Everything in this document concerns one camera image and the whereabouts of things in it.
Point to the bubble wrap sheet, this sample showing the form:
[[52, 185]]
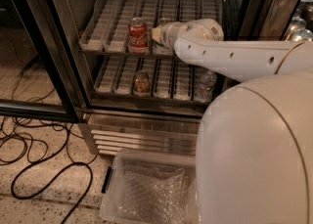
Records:
[[155, 195]]

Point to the middle wire shelf with trays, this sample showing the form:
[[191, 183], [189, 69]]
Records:
[[107, 30]]

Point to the green white 7up can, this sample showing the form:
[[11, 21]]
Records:
[[159, 49]]

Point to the red coca-cola can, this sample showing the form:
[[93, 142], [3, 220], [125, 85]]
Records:
[[138, 36]]

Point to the silver can top right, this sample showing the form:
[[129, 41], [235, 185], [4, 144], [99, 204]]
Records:
[[295, 25]]

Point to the clear plastic storage bin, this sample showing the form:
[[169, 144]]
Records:
[[114, 182]]

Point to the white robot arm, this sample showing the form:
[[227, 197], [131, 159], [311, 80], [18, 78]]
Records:
[[254, 155]]

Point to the clear plastic water bottle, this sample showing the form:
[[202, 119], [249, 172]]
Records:
[[204, 88]]

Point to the open glass fridge door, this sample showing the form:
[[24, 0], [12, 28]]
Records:
[[37, 80]]

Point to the wire shelf with trays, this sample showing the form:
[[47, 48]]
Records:
[[107, 30], [170, 79]]

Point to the bottom wire shelf with trays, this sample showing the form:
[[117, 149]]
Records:
[[170, 79]]

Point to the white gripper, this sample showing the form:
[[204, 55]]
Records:
[[167, 35]]

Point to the stainless steel fridge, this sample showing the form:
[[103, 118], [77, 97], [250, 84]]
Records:
[[111, 122]]

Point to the gold brown can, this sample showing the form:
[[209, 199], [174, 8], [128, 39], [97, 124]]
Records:
[[141, 84]]

